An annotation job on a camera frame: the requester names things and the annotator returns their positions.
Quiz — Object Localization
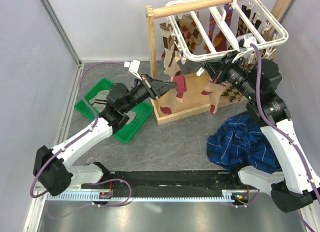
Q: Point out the wooden clothes rack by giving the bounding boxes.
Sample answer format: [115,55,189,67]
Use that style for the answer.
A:
[146,0,292,124]

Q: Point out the beige sock maroon purple stripes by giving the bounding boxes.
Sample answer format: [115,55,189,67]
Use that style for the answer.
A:
[201,80,231,114]

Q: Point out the white plastic clip hanger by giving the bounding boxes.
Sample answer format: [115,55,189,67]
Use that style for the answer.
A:
[164,0,289,64]

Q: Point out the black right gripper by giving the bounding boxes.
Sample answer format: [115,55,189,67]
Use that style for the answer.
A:
[202,50,259,101]

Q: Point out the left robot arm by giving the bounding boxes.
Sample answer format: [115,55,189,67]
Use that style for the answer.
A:
[33,74,176,196]

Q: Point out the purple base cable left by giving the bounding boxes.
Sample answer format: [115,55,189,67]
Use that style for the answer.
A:
[46,179,133,219]

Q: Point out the brown argyle sock left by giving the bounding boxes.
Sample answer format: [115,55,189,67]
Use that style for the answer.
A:
[222,86,246,103]

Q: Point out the green plastic tray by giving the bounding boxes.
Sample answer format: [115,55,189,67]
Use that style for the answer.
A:
[74,78,154,143]

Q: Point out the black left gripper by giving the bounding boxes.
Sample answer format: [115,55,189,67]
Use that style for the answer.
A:
[123,72,177,113]

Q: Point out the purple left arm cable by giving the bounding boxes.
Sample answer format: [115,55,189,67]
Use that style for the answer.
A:
[30,61,131,199]

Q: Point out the blue plaid shirt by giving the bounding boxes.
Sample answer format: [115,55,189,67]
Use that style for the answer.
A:
[206,111,281,174]

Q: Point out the blue slotted cable duct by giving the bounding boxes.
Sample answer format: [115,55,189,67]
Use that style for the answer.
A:
[46,191,239,202]

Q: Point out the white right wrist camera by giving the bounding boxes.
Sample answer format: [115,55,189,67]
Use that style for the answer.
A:
[233,33,257,62]

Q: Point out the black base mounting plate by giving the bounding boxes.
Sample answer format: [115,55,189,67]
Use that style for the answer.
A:
[81,169,261,192]

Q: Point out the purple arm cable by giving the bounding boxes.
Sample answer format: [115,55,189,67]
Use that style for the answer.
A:
[30,61,131,199]
[251,43,320,232]

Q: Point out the cream brown striped sock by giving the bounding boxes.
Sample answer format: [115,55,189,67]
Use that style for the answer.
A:
[159,23,175,69]

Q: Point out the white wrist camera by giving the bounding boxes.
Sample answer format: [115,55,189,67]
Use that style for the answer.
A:
[123,59,142,80]
[233,33,257,62]

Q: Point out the grey sock black stripes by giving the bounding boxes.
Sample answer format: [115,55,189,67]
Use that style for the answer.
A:
[89,90,136,125]

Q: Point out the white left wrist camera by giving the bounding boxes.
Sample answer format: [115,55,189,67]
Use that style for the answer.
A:
[123,59,142,80]

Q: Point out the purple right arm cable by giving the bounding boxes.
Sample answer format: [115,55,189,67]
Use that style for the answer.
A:
[251,43,320,232]

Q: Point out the beige sock maroon toe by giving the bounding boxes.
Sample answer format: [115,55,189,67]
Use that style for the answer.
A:
[158,75,187,115]

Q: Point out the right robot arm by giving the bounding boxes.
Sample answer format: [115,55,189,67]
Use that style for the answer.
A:
[201,52,320,212]

